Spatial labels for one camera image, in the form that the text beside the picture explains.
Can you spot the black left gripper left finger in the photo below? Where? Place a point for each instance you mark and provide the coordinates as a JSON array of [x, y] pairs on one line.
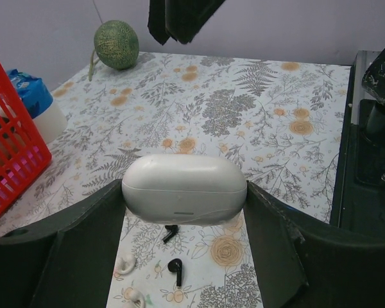
[[66, 259]]

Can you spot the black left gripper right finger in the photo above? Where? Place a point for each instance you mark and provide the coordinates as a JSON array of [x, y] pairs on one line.
[[301, 261]]

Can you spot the white clip earbud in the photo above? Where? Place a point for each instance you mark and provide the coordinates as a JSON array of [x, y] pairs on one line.
[[124, 265], [134, 299]]

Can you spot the white earbud charging case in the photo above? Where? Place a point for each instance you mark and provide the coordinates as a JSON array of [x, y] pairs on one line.
[[172, 189]]

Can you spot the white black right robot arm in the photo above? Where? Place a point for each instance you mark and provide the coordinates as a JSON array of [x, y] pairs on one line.
[[359, 194]]

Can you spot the black earbud near case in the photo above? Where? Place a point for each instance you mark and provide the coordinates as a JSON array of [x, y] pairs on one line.
[[172, 230]]

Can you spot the black earbud with stem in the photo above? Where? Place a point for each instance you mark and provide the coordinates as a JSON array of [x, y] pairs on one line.
[[176, 266]]

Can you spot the red plastic shopping basket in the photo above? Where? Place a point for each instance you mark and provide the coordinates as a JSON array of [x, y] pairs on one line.
[[23, 152]]

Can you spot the blue white wipes canister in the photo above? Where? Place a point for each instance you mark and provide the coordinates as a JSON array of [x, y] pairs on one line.
[[46, 114]]

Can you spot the floral patterned table mat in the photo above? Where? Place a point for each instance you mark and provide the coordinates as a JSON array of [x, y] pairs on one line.
[[280, 122]]

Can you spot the green netted melon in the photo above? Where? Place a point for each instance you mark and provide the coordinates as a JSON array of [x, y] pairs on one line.
[[116, 45]]

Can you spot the black hanging cloth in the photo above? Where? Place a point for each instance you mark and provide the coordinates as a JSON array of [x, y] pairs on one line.
[[180, 20]]

